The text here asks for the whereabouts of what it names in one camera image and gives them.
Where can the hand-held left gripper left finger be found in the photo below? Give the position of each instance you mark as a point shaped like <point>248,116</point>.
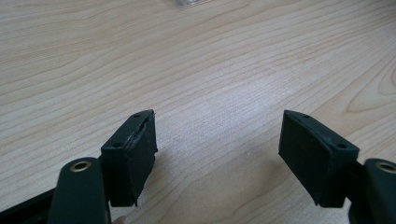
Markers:
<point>132,161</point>

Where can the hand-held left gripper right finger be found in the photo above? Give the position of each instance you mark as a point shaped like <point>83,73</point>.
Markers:
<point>314,158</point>

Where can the clear acrylic divided organizer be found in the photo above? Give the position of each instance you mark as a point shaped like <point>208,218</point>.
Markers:
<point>193,2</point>

